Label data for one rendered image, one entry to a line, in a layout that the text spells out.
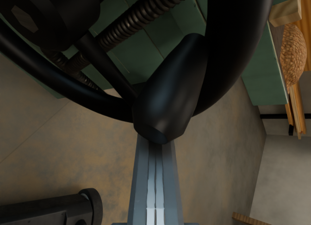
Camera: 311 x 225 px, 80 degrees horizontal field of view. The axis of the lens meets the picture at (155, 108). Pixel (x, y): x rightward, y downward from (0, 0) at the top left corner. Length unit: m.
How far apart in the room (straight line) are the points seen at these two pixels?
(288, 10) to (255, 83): 0.13
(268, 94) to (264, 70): 0.06
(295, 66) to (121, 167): 1.05
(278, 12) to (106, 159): 1.03
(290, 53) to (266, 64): 0.05
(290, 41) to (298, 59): 0.03
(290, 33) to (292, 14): 0.11
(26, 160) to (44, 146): 0.09
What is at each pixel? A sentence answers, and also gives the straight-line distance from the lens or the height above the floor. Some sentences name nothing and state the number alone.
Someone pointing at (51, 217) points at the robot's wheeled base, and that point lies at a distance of 0.89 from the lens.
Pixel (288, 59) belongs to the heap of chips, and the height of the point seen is 0.91.
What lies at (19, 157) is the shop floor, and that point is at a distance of 0.99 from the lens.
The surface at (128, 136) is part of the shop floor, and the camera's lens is 1.23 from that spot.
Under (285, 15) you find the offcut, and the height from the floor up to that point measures 0.92.
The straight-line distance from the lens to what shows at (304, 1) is 0.47.
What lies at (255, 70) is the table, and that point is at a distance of 0.36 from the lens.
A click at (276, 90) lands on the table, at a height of 0.89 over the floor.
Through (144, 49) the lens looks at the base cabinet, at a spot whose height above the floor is 0.68.
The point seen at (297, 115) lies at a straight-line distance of 3.13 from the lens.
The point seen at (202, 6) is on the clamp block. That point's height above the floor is 0.87.
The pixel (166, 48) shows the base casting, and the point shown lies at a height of 0.73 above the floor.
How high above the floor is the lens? 0.96
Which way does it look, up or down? 44 degrees down
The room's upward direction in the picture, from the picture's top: 87 degrees clockwise
